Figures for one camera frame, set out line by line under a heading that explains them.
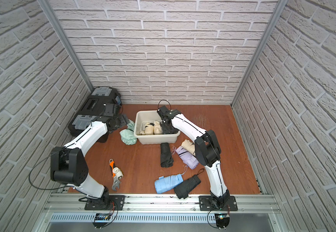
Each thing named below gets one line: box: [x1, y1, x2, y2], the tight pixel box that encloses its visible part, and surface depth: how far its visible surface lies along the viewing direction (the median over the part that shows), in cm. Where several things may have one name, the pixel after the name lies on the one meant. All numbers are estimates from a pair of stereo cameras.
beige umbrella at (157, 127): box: [153, 119, 163, 135], surface depth 101 cm
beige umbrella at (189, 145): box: [181, 139, 196, 156], surface depth 94 cm
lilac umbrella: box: [175, 145, 200, 170], surface depth 89 cm
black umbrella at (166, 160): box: [160, 142, 175, 168], surface depth 87 cm
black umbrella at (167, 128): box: [161, 120, 180, 135], surface depth 81 cm
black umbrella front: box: [173, 168, 205, 200], surface depth 79 cm
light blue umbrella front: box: [154, 173, 184, 194], surface depth 79 cm
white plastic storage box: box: [133, 110, 181, 145], surface depth 97 cm
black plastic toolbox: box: [67, 86, 123, 136], surface depth 96 cm
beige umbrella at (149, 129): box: [140, 122, 155, 136], surface depth 102 cm
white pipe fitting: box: [112, 166, 124, 180], surface depth 83 cm
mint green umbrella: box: [119, 118, 138, 146], surface depth 94 cm
